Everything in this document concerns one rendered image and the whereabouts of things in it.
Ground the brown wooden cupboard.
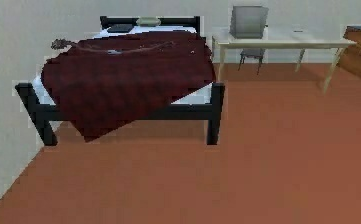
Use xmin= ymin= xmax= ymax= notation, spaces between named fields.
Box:
xmin=336 ymin=24 xmax=361 ymax=86

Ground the pale green pillow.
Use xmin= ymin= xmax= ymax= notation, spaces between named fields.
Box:
xmin=135 ymin=16 xmax=163 ymax=27

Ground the grey chair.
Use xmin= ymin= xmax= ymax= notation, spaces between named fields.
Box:
xmin=229 ymin=5 xmax=270 ymax=76

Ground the black frame bed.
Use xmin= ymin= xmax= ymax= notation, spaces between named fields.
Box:
xmin=15 ymin=15 xmax=226 ymax=147

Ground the cream white table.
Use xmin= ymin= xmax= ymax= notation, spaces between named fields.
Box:
xmin=210 ymin=25 xmax=358 ymax=96

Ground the dark grey pillow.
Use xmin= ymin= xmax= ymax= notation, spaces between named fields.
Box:
xmin=106 ymin=23 xmax=135 ymax=34

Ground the dark red blanket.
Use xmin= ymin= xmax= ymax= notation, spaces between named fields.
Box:
xmin=40 ymin=31 xmax=218 ymax=143

